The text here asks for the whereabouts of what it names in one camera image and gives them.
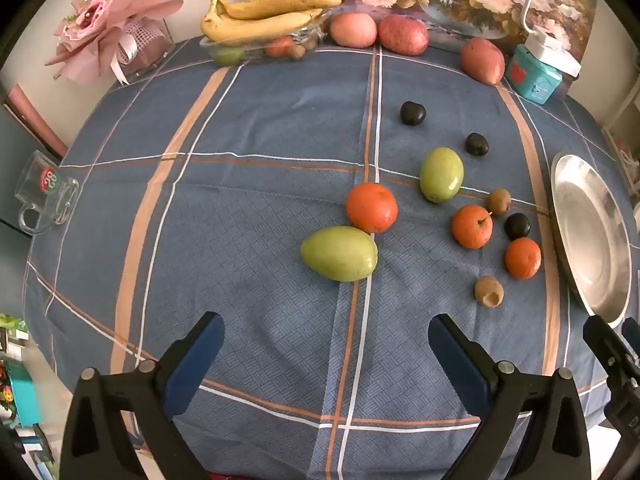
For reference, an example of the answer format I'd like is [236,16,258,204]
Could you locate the yellow banana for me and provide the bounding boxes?
[210,0,344,21]
[280,7,326,24]
[201,0,313,43]

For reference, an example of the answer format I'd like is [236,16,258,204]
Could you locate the stainless steel basin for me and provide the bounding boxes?
[550,152,633,330]

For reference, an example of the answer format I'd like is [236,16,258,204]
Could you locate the dark plum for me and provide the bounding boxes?
[504,212,532,241]
[465,132,490,157]
[400,101,427,127]

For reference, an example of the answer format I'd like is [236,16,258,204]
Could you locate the red apple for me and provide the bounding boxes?
[377,14,429,57]
[460,36,506,86]

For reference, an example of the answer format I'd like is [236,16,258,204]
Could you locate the pale pink apple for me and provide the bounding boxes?
[329,11,378,49]

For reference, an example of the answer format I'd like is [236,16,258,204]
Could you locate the white gooseneck lamp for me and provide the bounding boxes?
[519,0,583,78]

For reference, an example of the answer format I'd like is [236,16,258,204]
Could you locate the pink flower bouquet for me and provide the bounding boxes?
[44,0,185,86]

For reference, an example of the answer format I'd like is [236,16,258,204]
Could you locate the green mango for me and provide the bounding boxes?
[419,147,465,204]
[300,226,379,282]

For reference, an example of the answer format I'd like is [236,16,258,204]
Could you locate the small tangerine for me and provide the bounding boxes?
[504,237,542,281]

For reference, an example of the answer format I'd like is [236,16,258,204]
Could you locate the glass mug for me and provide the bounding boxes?
[14,150,81,235]

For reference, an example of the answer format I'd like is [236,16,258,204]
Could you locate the cracked brown longan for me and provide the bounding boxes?
[474,276,505,308]

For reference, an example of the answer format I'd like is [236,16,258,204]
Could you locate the pink panel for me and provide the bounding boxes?
[4,82,70,157]

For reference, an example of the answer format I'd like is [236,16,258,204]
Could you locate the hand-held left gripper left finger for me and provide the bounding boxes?
[59,311,226,480]

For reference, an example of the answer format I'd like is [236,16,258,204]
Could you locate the tangerine with stem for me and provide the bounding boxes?
[451,204,494,250]

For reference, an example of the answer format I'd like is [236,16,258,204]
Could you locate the small green fruit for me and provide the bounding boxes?
[215,46,247,67]

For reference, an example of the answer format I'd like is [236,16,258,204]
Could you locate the large orange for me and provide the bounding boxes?
[345,182,399,234]

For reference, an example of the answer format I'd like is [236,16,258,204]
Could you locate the teal tin box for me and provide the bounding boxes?
[505,44,563,106]

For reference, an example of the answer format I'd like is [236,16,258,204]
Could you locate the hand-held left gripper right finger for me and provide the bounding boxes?
[428,313,592,480]

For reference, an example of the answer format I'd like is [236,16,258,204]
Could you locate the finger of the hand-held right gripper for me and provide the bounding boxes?
[582,314,640,436]
[621,317,640,361]

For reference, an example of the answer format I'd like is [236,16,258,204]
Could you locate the clear plastic tray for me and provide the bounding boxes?
[200,10,333,67]

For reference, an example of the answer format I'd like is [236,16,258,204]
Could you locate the blue plaid tablecloth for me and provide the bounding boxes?
[22,35,640,480]

